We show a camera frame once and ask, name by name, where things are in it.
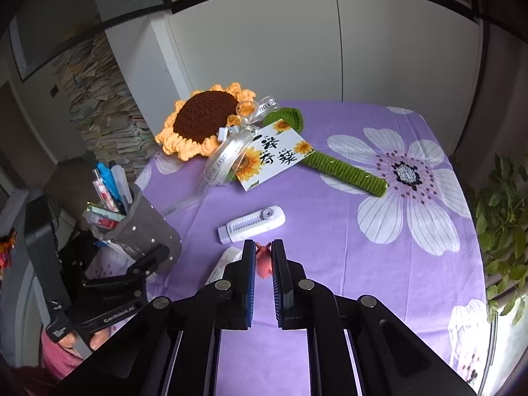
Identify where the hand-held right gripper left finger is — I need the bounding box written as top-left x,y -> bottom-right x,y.
53,239 -> 256,396

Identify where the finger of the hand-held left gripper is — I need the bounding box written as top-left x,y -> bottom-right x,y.
82,244 -> 173,294
82,285 -> 148,304

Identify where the translucent white pen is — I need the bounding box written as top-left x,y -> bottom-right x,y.
109,165 -> 133,212

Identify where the white eraser with sleeve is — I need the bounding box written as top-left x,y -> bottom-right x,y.
205,247 -> 244,286

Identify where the person's left forearm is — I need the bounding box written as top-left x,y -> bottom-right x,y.
39,330 -> 89,380

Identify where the grey-brown cloth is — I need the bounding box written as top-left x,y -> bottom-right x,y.
43,154 -> 104,232

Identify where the red orange bag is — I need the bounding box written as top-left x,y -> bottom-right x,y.
0,231 -> 18,275

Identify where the person's left hand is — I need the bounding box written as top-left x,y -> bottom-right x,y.
58,328 -> 110,353

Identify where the translucent white ribbon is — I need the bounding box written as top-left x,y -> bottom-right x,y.
163,95 -> 279,219

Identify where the pile of books and papers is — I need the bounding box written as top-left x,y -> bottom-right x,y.
53,33 -> 159,170

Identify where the purple floral tablecloth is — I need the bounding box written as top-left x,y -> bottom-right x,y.
84,99 -> 489,396

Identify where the small green red packet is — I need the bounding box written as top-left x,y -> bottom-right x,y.
84,202 -> 126,230

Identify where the glass cabinet door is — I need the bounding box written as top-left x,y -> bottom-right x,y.
8,0 -> 172,83

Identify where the sunflower print gift card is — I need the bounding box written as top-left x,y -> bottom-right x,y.
235,119 -> 312,191

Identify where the crocheted sunflower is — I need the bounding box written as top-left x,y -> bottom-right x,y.
154,83 -> 389,196

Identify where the grey pen holder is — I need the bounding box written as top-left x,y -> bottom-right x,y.
84,183 -> 182,275

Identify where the green potted plant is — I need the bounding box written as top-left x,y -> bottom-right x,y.
470,152 -> 528,326

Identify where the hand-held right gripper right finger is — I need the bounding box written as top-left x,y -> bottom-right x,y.
271,238 -> 476,396

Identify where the wooden door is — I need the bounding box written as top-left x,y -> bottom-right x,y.
0,78 -> 56,168

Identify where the blue pen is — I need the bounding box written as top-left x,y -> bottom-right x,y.
96,162 -> 124,211

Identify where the white correction tape dispenser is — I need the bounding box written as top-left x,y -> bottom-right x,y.
218,205 -> 286,244

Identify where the small pink toy eraser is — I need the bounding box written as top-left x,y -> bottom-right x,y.
255,243 -> 273,278

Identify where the white bookcase cabinet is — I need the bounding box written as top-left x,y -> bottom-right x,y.
103,0 -> 491,157

